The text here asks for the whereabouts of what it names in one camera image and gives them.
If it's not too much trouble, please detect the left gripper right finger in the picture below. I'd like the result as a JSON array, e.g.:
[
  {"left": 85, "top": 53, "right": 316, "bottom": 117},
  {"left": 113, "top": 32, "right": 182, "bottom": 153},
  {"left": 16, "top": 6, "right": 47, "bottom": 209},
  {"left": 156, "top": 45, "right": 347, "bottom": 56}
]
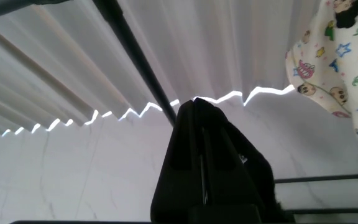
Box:
[{"left": 201, "top": 124, "right": 263, "bottom": 223}]

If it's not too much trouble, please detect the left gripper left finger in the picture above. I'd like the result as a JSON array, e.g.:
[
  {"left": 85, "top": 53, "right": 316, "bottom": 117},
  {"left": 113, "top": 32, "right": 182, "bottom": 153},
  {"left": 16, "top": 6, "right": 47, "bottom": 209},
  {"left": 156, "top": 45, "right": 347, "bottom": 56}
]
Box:
[{"left": 150, "top": 100, "right": 204, "bottom": 223}]

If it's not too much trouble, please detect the black garment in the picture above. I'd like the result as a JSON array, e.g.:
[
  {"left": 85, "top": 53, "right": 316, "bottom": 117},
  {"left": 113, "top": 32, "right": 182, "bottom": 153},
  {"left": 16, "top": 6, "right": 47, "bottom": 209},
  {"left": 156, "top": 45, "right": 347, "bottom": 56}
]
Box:
[{"left": 193, "top": 97, "right": 295, "bottom": 223}]

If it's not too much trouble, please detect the cream printed garment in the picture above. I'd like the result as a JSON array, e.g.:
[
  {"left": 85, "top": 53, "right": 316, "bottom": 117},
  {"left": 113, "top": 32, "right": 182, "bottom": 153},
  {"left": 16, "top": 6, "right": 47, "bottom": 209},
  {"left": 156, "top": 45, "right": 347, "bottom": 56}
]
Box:
[{"left": 285, "top": 0, "right": 358, "bottom": 153}]

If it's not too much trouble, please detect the black clothes rack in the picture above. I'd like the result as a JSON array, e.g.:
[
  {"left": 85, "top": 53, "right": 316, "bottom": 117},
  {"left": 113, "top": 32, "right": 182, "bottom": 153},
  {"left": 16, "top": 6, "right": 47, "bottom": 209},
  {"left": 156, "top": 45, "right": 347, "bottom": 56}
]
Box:
[{"left": 0, "top": 0, "right": 358, "bottom": 215}]

